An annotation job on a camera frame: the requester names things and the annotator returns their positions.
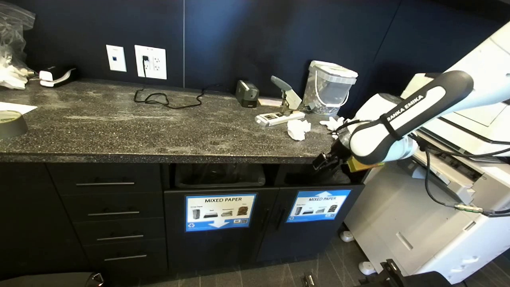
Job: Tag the black base cabinet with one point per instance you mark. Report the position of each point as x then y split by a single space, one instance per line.
24 212

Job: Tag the black tape dispenser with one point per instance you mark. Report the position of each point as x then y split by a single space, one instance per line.
247 94

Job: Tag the white printer caster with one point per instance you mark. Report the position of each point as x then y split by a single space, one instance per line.
346 236
367 266

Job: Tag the translucent plastic bucket with lid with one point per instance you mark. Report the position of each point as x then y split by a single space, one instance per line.
329 89

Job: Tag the grey lever hole punch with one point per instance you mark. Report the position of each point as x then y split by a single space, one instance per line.
289 95

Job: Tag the flat white paper sheet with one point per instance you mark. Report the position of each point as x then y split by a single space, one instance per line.
19 106

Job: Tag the paper with scribbles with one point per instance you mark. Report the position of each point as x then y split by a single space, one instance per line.
298 129

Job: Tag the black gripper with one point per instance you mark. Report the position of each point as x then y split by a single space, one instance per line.
338 153

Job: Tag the white wall switch plate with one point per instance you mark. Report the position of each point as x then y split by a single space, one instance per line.
115 57

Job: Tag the white and black device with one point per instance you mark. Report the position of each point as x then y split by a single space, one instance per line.
53 74

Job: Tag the black bin cabinet door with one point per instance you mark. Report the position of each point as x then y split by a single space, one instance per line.
308 239
220 248

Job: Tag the crumpled white paper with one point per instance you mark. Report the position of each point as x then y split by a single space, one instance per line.
332 122

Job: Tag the clear plastic bag with contents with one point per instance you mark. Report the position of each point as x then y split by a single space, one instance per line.
13 47

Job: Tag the white flat stapler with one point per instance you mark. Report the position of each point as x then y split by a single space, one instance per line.
271 118

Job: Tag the mixed paper sign down arrow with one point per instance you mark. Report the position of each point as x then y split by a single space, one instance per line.
220 210

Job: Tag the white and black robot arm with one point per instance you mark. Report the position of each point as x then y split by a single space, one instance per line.
424 105

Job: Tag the white wall outlet plate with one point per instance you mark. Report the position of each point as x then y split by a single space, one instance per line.
156 63

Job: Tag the mixed paper sign up arrow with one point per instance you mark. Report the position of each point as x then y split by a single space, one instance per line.
317 205

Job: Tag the large white office printer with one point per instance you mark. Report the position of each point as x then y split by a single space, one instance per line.
435 248

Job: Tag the black stand base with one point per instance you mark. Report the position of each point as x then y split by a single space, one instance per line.
395 274

